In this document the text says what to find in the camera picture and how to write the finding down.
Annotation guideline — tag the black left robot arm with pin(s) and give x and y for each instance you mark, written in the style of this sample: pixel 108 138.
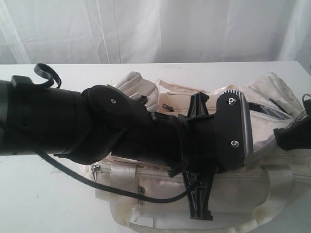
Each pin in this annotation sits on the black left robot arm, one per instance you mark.
pixel 88 126

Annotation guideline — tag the cream fabric duffel bag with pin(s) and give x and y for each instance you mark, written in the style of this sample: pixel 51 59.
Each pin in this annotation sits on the cream fabric duffel bag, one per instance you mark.
pixel 240 200

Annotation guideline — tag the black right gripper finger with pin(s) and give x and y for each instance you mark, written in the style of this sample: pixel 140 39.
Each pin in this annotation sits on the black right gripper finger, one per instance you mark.
pixel 297 136

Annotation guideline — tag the white backdrop curtain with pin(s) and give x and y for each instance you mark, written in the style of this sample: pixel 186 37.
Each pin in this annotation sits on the white backdrop curtain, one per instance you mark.
pixel 154 31

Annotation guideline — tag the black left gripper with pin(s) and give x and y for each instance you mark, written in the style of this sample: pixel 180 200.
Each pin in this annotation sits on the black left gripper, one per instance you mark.
pixel 188 144

